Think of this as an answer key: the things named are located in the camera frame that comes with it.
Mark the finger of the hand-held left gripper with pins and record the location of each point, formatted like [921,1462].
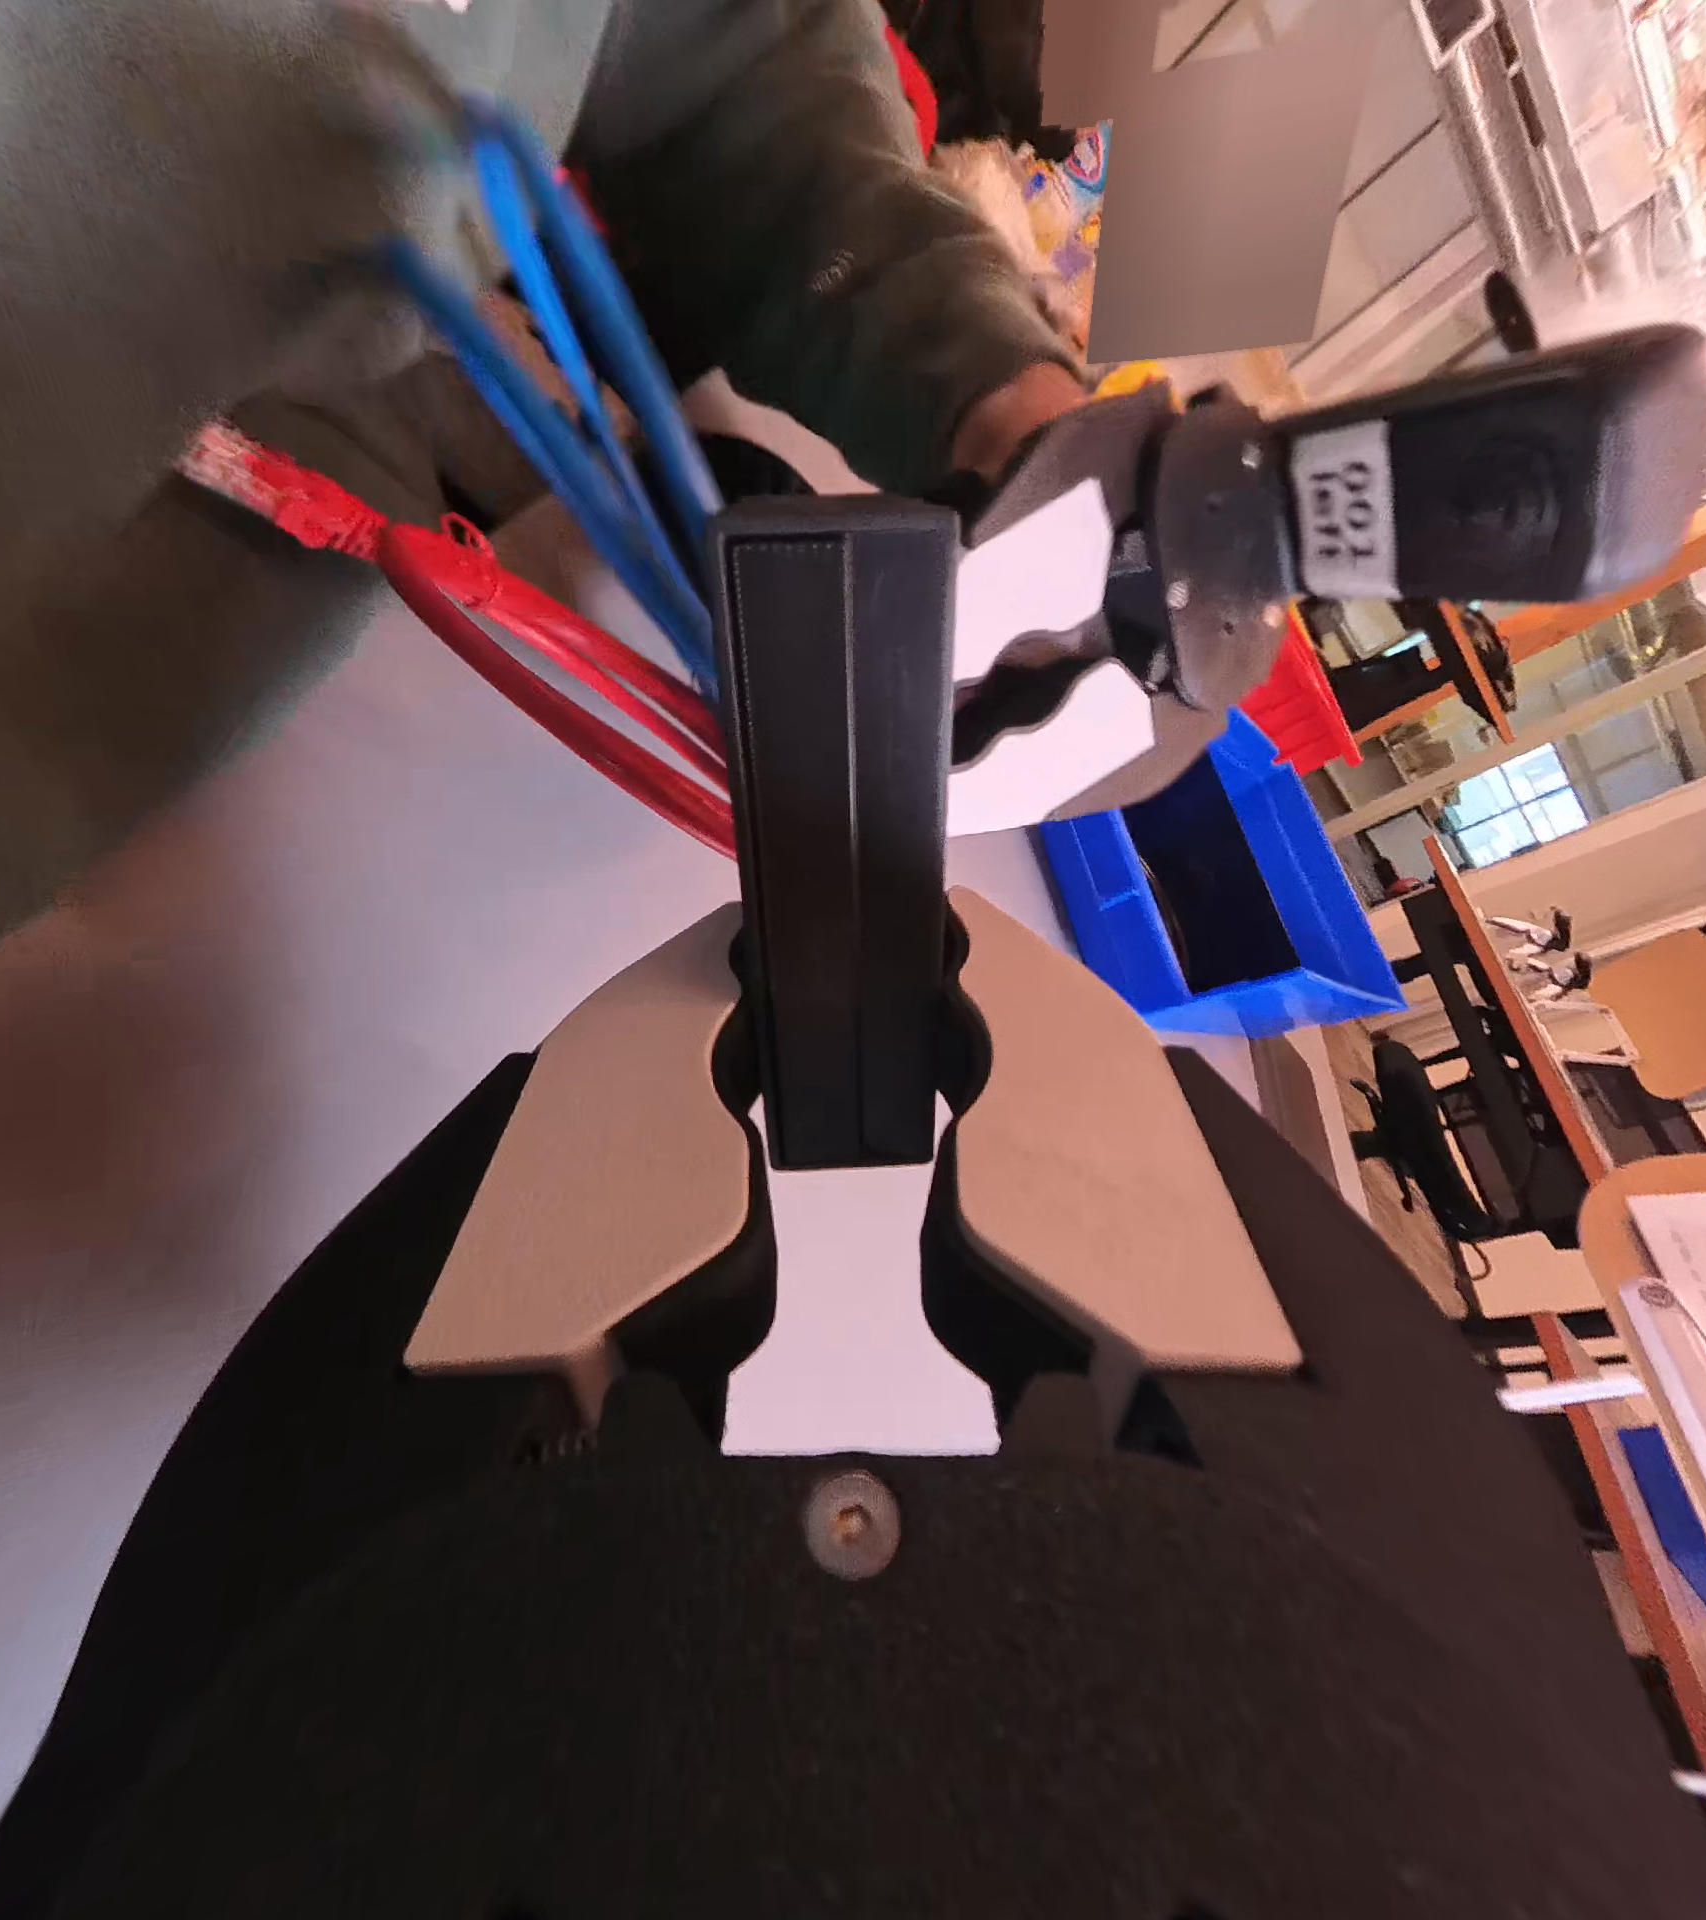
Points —
[1080,752]
[1034,598]

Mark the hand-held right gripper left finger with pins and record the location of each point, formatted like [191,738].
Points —
[598,1171]

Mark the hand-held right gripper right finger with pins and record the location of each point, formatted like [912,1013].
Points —
[1094,1171]

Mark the black ethernet port box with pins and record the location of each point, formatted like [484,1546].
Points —
[824,825]

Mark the person's left forearm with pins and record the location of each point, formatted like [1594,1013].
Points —
[824,227]

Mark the person's left hand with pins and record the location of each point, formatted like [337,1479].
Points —
[1019,421]

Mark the red plastic bin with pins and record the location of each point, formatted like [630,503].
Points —
[1301,707]

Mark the blue plastic bin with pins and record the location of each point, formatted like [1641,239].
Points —
[1301,855]

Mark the black swivel chair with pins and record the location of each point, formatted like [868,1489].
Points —
[1425,1125]

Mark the colourful snack packets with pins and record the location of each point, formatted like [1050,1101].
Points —
[1057,210]

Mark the wooden chair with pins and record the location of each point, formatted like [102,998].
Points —
[1679,1022]

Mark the person's green clothed body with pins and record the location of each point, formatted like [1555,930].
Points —
[119,448]

